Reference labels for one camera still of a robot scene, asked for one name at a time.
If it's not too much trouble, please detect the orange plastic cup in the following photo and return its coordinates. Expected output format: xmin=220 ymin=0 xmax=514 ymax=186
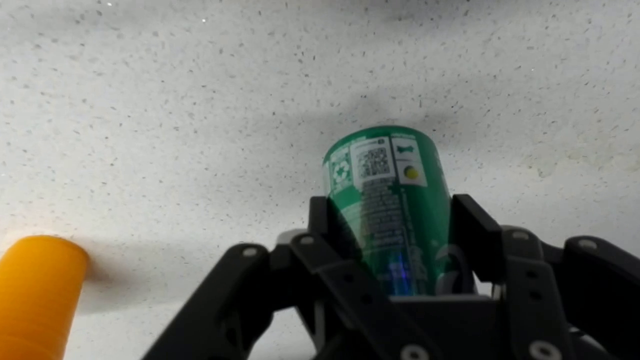
xmin=0 ymin=232 xmax=92 ymax=360

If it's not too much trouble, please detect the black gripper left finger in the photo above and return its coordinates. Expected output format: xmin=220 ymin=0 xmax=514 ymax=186
xmin=141 ymin=193 xmax=427 ymax=360

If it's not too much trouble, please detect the green soda can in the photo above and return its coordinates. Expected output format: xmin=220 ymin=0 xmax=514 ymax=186
xmin=320 ymin=124 xmax=459 ymax=299

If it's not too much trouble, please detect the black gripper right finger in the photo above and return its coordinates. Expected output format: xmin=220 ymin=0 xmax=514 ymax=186
xmin=450 ymin=191 xmax=640 ymax=360

